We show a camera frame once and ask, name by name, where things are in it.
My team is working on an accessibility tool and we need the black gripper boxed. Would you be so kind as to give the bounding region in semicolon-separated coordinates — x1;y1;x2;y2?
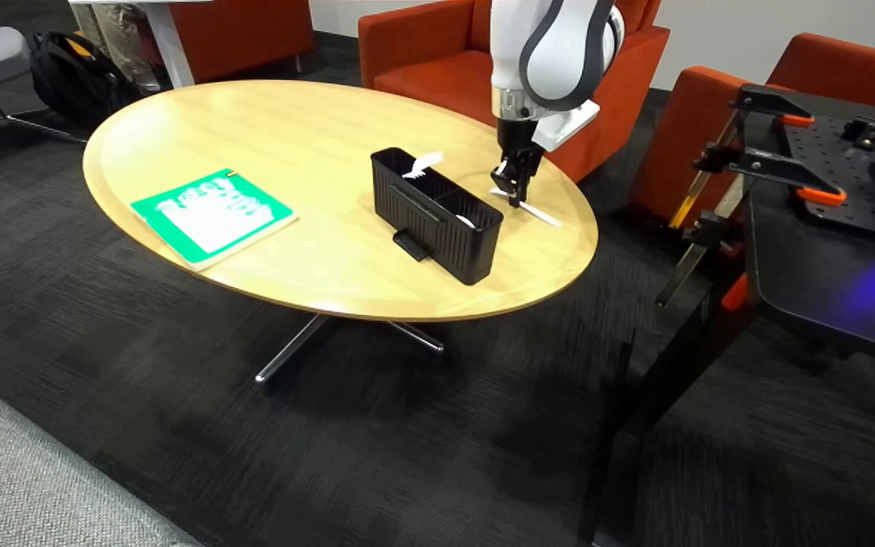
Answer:
496;116;549;210

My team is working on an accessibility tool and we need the white plastic fork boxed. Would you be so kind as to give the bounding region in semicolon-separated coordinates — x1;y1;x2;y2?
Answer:
486;181;565;230

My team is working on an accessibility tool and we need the black cutlery holder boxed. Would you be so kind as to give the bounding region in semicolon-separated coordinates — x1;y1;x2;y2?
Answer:
368;147;508;288

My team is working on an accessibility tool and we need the white plastic utensil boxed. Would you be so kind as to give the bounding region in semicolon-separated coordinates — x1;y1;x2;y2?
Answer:
398;150;445;184

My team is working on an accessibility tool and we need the wide orange armchair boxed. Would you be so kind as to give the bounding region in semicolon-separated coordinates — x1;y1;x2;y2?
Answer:
356;0;671;184

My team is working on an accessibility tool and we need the chrome table leg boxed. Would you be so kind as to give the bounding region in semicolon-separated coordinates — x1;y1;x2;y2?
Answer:
384;320;449;358
252;314;332;389

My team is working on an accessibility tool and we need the oval wooden table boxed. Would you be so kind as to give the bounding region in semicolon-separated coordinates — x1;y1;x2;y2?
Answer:
78;75;602;328

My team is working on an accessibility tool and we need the black orange bar clamp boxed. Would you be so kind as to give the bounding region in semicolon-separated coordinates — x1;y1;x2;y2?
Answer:
666;82;817;234
657;144;850;309

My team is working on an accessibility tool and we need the green and white booklet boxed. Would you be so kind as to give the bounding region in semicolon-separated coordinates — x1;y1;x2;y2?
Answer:
127;165;300;271

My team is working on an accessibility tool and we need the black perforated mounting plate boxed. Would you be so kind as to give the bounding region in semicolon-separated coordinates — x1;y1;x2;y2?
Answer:
780;101;875;251

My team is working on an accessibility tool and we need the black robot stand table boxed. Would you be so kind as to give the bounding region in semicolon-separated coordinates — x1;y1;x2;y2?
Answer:
576;94;875;544

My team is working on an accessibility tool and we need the white desk leg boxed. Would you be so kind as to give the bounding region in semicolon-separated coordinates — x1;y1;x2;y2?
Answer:
65;0;218;92

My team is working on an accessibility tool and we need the black backpack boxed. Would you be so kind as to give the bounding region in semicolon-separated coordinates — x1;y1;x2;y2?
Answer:
27;28;141;136

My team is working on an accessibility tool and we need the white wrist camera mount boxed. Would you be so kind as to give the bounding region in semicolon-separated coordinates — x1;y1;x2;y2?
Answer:
533;97;605;156

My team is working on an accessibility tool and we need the black base mounting bracket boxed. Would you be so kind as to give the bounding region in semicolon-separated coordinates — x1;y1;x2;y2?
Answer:
841;116;875;153

